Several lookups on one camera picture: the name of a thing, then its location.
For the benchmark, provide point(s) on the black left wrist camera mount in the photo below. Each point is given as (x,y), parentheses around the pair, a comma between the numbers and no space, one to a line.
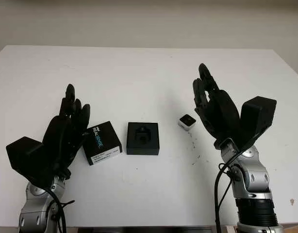
(25,155)

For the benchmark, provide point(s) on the dark robot torso edge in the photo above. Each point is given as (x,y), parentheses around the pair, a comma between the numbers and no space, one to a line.
(153,230)

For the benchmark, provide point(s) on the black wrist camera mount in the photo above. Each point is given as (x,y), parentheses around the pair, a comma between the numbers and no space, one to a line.
(25,155)
(258,114)

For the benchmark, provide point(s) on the black RealSense box lid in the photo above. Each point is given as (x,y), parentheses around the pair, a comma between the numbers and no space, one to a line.
(103,140)

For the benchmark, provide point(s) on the small silver depth camera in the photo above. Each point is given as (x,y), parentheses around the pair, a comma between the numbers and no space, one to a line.
(186,121)

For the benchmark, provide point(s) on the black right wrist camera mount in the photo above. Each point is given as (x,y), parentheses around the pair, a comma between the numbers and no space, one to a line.
(258,114)

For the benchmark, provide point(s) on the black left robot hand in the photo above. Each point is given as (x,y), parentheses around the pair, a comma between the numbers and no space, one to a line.
(61,140)

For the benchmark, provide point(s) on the black camera box base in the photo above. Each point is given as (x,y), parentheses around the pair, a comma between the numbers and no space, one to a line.
(133,148)

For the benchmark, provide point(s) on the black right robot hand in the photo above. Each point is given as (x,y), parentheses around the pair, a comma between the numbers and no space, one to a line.
(224,114)

